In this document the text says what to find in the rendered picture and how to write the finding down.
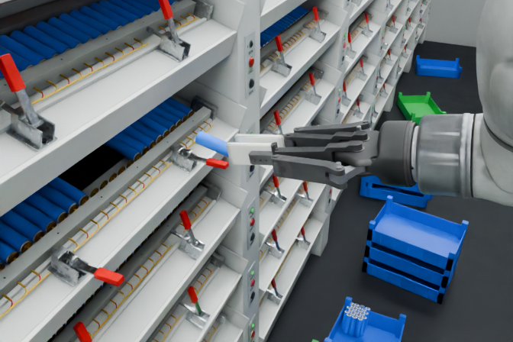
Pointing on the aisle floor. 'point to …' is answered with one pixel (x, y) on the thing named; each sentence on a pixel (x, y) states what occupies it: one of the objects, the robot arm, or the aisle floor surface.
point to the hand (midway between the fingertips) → (256, 150)
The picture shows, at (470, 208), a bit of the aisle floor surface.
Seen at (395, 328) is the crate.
